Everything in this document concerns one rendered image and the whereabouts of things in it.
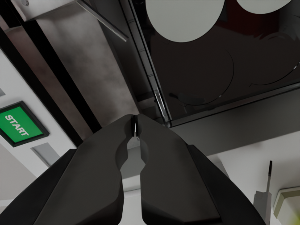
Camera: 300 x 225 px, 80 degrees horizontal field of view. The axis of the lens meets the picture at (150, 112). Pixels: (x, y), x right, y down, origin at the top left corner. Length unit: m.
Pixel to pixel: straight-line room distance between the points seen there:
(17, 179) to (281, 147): 2.09
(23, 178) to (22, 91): 1.90
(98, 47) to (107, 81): 0.05
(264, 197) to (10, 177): 2.09
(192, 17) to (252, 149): 0.21
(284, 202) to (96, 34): 0.42
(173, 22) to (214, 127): 0.19
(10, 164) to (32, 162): 1.71
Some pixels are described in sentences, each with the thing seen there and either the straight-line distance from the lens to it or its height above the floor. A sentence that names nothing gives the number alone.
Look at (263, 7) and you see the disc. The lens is 0.31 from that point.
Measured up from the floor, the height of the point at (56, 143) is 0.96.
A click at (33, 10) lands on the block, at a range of 0.29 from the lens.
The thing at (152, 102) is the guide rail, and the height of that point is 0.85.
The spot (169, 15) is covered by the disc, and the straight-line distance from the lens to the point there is 0.27.
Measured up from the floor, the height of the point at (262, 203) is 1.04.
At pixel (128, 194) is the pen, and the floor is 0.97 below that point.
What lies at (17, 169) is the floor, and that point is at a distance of 2.07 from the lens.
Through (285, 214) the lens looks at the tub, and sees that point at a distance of 0.45.
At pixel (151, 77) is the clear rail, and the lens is 0.28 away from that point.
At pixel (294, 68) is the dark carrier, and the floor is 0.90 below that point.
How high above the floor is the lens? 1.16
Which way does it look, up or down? 58 degrees down
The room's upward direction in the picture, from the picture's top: 174 degrees clockwise
